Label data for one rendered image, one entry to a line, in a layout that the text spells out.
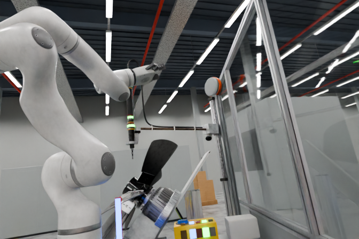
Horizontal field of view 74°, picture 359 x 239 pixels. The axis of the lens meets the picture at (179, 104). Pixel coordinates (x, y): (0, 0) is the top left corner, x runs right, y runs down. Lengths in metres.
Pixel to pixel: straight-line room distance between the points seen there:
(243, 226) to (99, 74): 1.13
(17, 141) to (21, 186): 5.84
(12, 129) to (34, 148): 1.43
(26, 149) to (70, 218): 13.48
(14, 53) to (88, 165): 0.34
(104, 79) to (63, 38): 0.20
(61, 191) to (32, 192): 7.92
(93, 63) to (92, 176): 0.41
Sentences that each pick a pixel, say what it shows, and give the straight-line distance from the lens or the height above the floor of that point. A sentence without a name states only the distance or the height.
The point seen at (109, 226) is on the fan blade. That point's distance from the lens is 1.48.
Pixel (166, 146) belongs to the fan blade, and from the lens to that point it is 1.39.
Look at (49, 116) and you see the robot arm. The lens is 0.72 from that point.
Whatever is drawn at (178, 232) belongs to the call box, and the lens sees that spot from 0.99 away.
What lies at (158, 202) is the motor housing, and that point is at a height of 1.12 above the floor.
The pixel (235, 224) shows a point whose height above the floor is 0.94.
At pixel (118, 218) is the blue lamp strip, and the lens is 1.07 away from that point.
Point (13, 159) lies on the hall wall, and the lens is 14.34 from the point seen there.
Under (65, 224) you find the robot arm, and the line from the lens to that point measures 0.80.
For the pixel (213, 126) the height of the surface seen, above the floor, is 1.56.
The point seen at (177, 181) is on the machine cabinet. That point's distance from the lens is 7.22.
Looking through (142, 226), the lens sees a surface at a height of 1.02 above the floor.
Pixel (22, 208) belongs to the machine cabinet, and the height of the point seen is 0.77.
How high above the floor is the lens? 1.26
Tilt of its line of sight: 16 degrees up
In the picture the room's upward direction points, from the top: 7 degrees counter-clockwise
